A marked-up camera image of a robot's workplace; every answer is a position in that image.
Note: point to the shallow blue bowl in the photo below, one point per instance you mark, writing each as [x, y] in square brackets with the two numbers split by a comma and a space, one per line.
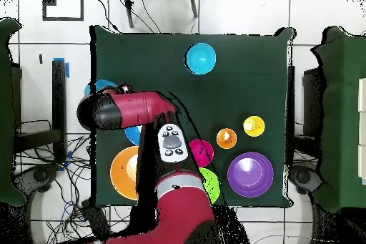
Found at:
[100, 84]

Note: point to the large blue bowl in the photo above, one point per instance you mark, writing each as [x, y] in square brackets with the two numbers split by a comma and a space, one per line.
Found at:
[133, 135]

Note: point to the small ribbed teal bowl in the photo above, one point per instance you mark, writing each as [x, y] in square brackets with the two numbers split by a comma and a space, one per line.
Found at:
[200, 58]

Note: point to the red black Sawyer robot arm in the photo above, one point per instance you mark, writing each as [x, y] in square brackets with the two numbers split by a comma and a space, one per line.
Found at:
[177, 212]

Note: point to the white boxes stack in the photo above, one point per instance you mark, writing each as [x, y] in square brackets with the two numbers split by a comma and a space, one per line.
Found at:
[362, 129]

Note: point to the black stand bar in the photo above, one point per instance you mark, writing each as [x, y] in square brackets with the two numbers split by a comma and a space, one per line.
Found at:
[59, 98]

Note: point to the large yellow bowl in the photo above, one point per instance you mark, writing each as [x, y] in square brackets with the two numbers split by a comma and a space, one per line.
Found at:
[120, 175]

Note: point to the pink red bowl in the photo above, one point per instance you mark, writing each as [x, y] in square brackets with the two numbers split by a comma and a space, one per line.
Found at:
[203, 152]

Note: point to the orange cup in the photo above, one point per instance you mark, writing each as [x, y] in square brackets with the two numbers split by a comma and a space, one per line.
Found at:
[226, 138]

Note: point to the dark green tablecloth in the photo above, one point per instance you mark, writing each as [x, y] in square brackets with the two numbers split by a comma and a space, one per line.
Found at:
[243, 83]

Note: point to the dark grey chair with knob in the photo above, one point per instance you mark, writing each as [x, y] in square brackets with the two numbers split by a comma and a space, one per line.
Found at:
[41, 175]

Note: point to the green cloth side table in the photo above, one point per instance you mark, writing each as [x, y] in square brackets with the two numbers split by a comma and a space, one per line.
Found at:
[5, 112]
[343, 112]

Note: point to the green bowl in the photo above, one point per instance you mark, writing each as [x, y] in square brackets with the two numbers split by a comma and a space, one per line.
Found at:
[213, 186]

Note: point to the yellow cup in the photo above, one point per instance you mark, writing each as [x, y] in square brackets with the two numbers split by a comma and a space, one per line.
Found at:
[254, 126]

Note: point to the black power box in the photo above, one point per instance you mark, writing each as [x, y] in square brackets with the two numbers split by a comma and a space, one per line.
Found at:
[95, 221]

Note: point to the purple bowl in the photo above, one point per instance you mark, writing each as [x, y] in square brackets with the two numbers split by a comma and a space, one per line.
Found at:
[251, 174]

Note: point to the black equipment stand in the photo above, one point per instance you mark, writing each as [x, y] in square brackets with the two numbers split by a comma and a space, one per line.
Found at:
[313, 103]

